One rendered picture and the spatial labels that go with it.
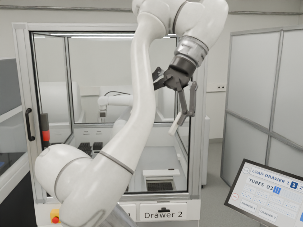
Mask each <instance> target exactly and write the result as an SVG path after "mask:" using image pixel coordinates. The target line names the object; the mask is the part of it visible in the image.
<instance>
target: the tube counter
mask: <svg viewBox="0 0 303 227"><path fill-rule="evenodd" d="M265 190H266V191H269V192H272V193H274V194H277V195H280V196H282V197H285V198H287V199H290V200H292V201H295V202H298V203H301V202H302V199H303V195H300V194H297V193H295V192H292V191H289V190H287V189H284V188H281V187H278V186H275V185H273V184H270V183H267V186H266V188H265Z"/></svg>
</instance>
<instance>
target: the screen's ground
mask: <svg viewBox="0 0 303 227"><path fill-rule="evenodd" d="M244 166H245V167H247V168H250V169H251V168H252V166H253V167H256V168H259V169H262V170H265V171H268V172H271V173H274V174H277V175H280V176H283V177H286V178H289V179H292V180H295V181H298V182H301V183H303V181H301V180H298V179H295V178H292V177H288V176H286V175H283V174H280V173H276V172H274V171H271V170H268V169H265V168H261V167H259V166H256V165H253V164H250V163H246V162H245V165H244ZM267 183H270V184H273V185H275V186H278V187H281V188H284V189H287V190H289V191H292V192H295V193H297V194H300V195H303V193H300V192H297V191H294V190H292V189H289V188H287V187H284V186H281V185H278V184H275V183H272V182H270V181H267V180H264V179H261V178H259V177H256V176H253V175H251V174H248V175H246V174H244V173H241V174H240V176H239V178H238V181H237V183H236V185H235V188H234V190H233V192H235V193H237V194H239V195H240V194H241V192H242V190H243V187H244V185H245V184H248V185H250V186H253V187H255V188H258V189H260V190H263V191H265V192H268V193H270V194H273V195H276V196H278V197H280V198H283V199H285V200H288V201H291V202H293V203H296V204H298V205H300V207H299V210H298V213H297V216H296V219H295V220H293V219H291V218H289V217H287V216H284V215H282V214H280V213H278V212H275V211H273V210H271V209H268V208H266V207H264V206H261V205H259V204H257V203H254V202H252V201H250V200H248V199H246V198H243V197H241V196H239V198H238V201H237V202H236V201H234V200H232V199H230V200H229V202H228V203H229V204H232V205H234V206H236V207H238V208H240V209H242V210H244V211H246V212H249V213H251V214H253V215H255V216H257V217H259V218H261V219H263V220H266V221H268V222H270V223H272V224H274V225H276V226H278V227H303V222H302V221H300V217H301V214H302V212H303V199H302V202H301V203H298V202H295V201H292V200H290V199H287V198H285V197H282V196H280V195H277V194H274V193H272V192H269V191H266V190H265V188H266V186H267ZM242 198H243V199H245V200H247V201H250V202H252V203H254V204H257V205H258V207H257V210H256V212H255V213H253V212H251V211H249V210H246V209H244V208H242V207H240V206H239V205H240V202H241V200H242ZM260 207H263V208H266V209H268V210H270V211H272V212H274V213H277V214H278V217H277V220H276V222H275V223H274V222H272V221H270V220H268V219H266V218H264V217H261V216H259V215H258V212H259V210H260Z"/></svg>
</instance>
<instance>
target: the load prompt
mask: <svg viewBox="0 0 303 227"><path fill-rule="evenodd" d="M249 174H251V175H253V176H256V177H259V178H261V179H264V180H267V181H270V182H272V183H275V184H278V185H281V186H284V187H287V188H289V189H292V190H294V191H297V192H300V193H303V183H301V182H298V181H295V180H292V179H289V178H286V177H283V176H280V175H277V174H274V173H271V172H268V171H265V170H262V169H259V168H256V167H253V166H252V168H251V171H250V173H249Z"/></svg>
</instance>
